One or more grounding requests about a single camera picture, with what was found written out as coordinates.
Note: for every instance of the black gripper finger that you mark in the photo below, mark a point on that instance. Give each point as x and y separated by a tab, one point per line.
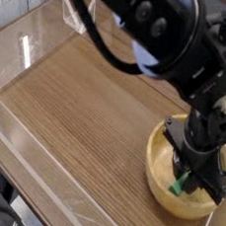
180	169
191	183

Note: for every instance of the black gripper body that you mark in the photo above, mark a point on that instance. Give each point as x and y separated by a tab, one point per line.
206	165

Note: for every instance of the green rectangular block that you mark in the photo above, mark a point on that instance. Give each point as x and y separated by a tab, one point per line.
177	187

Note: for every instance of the brown wooden bowl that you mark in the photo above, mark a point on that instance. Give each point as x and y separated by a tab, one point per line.
160	177

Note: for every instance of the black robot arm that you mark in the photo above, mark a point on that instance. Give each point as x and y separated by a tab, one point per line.
180	42

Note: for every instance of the black metal base plate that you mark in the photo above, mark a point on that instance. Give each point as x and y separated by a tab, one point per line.
7	219

